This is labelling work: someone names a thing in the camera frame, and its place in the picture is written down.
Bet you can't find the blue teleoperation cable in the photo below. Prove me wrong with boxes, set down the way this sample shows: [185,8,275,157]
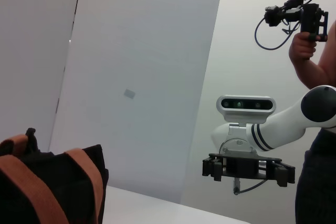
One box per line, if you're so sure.
[254,16,301,51]

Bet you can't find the black food bag brown straps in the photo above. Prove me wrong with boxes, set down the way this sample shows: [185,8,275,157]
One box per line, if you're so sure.
[0,127,109,224]

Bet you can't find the black teleoperation handle arm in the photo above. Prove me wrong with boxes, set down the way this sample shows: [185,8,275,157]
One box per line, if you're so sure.
[264,0,336,61]

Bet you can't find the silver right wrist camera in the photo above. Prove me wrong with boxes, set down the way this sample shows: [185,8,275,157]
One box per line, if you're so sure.
[216,94,276,124]

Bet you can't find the person bare forearm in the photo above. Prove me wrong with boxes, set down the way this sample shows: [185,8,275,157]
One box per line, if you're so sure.
[288,55,332,90]

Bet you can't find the person dark clothing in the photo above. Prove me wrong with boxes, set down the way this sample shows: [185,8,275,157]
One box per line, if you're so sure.
[295,126,336,224]

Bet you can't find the person bare hand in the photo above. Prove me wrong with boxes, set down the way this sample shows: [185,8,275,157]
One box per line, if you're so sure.
[288,31,317,61]

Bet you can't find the right gripper cable silver connector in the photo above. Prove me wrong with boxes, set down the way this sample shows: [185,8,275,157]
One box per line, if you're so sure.
[233,178,268,196]

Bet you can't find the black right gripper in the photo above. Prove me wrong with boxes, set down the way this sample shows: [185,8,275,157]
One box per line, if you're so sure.
[202,152,296,187]

